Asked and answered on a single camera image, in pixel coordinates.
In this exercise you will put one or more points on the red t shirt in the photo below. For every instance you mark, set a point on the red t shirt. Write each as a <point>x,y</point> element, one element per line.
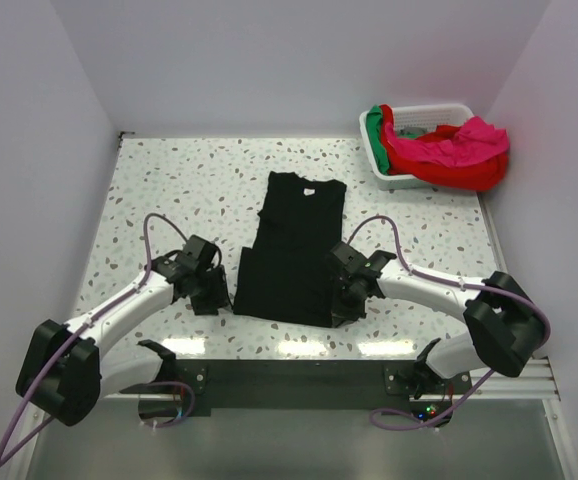
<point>478,178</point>

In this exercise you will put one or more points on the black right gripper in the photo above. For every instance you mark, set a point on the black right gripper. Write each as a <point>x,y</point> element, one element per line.
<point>341,313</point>

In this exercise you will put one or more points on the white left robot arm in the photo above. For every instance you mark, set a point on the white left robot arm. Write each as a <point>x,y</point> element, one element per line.
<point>64,372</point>

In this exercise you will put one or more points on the pink t shirt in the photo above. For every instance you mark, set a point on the pink t shirt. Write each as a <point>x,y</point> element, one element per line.
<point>474,143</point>

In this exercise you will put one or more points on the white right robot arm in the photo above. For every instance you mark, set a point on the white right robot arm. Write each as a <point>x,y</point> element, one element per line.
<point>504,327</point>

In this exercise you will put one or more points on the green t shirt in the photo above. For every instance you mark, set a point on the green t shirt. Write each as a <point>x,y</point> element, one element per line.
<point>373,125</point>

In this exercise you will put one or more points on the aluminium frame rail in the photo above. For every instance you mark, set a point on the aluminium frame rail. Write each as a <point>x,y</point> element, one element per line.
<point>536,381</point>

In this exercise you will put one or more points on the white plastic laundry basket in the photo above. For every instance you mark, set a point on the white plastic laundry basket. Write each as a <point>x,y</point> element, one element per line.
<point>420,116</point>

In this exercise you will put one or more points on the black t shirt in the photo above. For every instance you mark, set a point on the black t shirt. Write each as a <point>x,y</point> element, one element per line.
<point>283,276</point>

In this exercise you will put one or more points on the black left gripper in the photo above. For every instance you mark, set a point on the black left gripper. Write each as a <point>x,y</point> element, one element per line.
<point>219,297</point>

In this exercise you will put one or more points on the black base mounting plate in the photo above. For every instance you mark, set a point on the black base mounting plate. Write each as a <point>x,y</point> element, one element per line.
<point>296,385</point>

